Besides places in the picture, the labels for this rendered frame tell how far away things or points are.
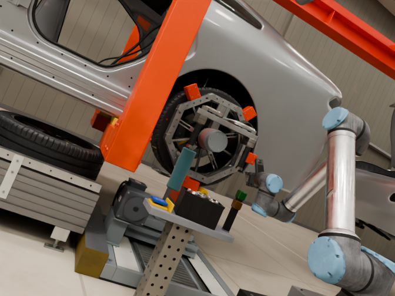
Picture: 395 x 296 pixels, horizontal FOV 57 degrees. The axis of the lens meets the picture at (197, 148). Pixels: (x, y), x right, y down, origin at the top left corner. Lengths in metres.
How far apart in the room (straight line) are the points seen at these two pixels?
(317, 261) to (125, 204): 1.07
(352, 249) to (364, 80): 10.15
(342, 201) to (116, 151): 1.04
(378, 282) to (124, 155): 1.21
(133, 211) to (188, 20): 1.05
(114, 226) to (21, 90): 5.71
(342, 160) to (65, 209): 1.32
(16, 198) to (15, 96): 5.72
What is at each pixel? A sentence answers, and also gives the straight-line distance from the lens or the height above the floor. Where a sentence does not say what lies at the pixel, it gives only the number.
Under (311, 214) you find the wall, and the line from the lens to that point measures 10.98.
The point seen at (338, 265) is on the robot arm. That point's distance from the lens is 1.37.
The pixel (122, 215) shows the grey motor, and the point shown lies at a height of 0.26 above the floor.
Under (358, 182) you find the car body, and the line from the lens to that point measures 4.58.
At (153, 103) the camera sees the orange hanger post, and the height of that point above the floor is 0.88.
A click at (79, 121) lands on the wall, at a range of 7.69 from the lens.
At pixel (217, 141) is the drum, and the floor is 0.85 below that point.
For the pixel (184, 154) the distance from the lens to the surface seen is 2.16.
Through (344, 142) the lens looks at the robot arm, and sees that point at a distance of 1.61.
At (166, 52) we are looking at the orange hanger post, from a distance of 1.86.
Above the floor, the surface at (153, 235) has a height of 0.15.
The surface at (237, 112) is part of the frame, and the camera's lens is 2.37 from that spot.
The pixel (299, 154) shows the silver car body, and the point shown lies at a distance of 2.81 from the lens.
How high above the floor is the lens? 0.75
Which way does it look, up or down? level
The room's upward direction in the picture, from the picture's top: 24 degrees clockwise
